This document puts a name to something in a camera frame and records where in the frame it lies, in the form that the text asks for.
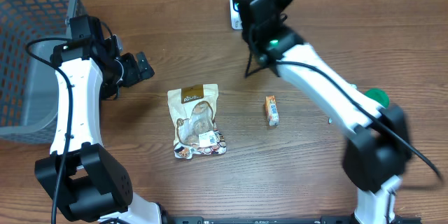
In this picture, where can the beige snack pouch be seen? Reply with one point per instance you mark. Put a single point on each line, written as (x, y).
(193, 113)

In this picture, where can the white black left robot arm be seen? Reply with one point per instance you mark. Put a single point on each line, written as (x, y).
(84, 181)

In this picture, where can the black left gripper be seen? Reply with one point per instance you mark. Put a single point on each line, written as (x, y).
(132, 68)

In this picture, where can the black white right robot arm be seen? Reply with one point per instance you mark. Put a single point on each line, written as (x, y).
(377, 140)

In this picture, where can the orange small packet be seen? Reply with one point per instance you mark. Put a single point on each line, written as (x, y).
(271, 111)

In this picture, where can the green lid jar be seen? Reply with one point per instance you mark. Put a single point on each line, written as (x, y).
(379, 96)

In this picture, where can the white barcode scanner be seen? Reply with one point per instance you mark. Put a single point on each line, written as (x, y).
(235, 20)

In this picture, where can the grey plastic mesh basket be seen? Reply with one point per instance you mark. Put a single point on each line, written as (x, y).
(29, 89)

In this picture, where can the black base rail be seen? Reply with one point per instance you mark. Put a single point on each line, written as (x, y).
(321, 220)

